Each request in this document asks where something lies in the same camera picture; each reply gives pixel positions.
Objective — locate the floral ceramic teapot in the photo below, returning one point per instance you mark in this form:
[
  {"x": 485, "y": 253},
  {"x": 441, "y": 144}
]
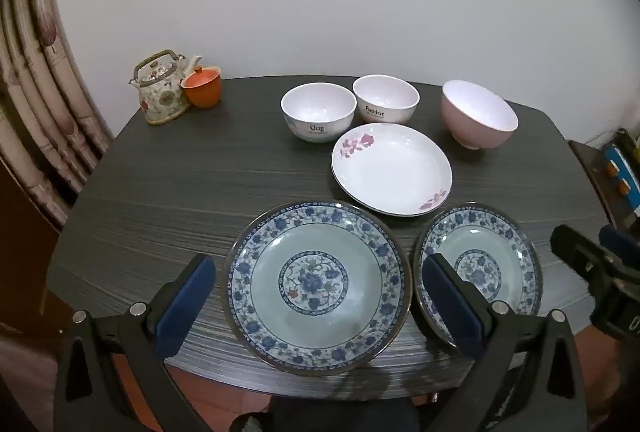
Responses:
[{"x": 160, "y": 92}]

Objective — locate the blue box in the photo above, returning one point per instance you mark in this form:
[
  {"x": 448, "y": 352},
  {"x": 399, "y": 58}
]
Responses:
[{"x": 622, "y": 172}]

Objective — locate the orange lidded cup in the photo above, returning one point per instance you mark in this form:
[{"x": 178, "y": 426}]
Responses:
[{"x": 202, "y": 90}]

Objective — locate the white printed bowl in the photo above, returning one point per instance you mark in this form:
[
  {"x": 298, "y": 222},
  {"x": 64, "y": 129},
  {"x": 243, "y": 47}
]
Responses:
[
  {"x": 317, "y": 105},
  {"x": 385, "y": 95}
]

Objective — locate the large blue floral plate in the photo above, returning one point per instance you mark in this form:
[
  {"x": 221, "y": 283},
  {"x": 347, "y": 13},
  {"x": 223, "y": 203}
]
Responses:
[{"x": 315, "y": 282}]

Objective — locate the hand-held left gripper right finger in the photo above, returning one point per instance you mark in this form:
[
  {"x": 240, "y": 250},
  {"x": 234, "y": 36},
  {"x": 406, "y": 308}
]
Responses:
[{"x": 452, "y": 307}]

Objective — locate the beige patterned curtain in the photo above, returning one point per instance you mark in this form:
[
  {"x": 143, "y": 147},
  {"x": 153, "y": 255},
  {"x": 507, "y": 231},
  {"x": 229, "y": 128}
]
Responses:
[{"x": 45, "y": 87}]

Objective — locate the small blue floral plate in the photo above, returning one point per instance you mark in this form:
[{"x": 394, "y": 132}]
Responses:
[{"x": 485, "y": 252}]

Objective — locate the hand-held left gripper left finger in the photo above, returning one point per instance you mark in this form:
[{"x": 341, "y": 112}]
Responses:
[{"x": 185, "y": 302}]

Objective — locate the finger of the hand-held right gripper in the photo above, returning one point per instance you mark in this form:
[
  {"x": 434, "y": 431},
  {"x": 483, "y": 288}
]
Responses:
[
  {"x": 575, "y": 249},
  {"x": 622, "y": 247}
]

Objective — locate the white plate pink flowers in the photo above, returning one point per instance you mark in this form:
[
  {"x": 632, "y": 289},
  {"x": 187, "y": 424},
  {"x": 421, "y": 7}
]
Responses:
[{"x": 395, "y": 167}]

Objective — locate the pink bowl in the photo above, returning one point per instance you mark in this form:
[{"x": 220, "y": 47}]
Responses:
[{"x": 475, "y": 112}]

